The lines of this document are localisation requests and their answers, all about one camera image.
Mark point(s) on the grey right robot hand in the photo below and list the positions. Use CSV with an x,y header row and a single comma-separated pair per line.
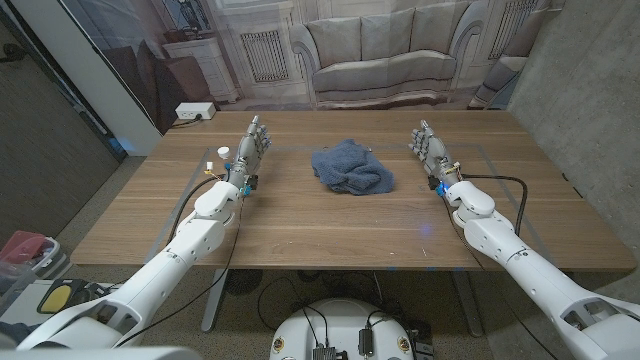
x,y
435,150

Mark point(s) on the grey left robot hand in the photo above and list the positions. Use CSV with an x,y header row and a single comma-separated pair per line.
x,y
247,150

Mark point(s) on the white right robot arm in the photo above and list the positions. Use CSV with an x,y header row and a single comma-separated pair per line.
x,y
525,265

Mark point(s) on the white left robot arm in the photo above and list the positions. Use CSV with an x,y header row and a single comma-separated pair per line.
x,y
165,265

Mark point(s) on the blue crumpled towel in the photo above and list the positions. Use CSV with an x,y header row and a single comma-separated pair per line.
x,y
350,170

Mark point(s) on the small clear bottle white cap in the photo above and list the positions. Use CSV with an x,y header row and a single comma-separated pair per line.
x,y
223,151

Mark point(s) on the white power strip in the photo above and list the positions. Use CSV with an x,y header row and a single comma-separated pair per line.
x,y
195,110

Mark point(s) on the printed living room backdrop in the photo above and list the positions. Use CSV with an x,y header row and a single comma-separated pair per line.
x,y
380,50

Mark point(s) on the black round floor fan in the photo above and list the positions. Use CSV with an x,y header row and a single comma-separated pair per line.
x,y
243,281

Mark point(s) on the grey metal table leg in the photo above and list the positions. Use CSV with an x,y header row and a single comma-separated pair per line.
x,y
214,305
470,305

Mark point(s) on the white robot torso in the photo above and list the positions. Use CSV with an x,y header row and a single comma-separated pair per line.
x,y
340,325

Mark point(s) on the black adapter box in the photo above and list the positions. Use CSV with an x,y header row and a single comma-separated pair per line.
x,y
366,342

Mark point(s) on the red lidded plastic container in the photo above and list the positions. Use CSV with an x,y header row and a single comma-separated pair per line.
x,y
25,247

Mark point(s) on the clear plastic bin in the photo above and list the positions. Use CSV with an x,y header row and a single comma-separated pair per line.
x,y
12,280

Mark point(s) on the white wall pillar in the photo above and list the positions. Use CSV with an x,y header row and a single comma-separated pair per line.
x,y
100,85

